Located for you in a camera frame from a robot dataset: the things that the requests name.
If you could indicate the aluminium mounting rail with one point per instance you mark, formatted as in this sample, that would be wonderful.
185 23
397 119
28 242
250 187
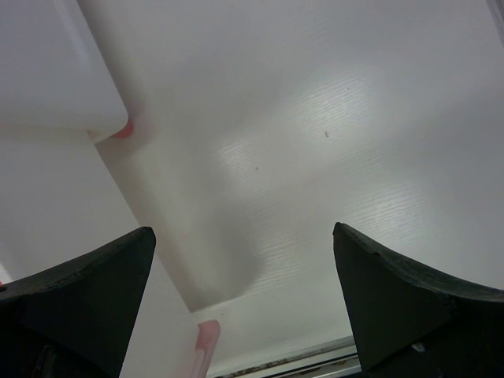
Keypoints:
335 359

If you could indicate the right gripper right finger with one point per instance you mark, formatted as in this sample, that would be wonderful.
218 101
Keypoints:
411 320

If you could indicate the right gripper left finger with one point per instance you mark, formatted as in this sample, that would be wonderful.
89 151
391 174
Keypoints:
76 319

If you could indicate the white plastic shoe cabinet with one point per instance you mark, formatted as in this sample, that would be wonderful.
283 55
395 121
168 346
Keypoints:
53 74

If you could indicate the light pink drawer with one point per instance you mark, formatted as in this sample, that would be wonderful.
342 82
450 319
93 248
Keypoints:
58 201

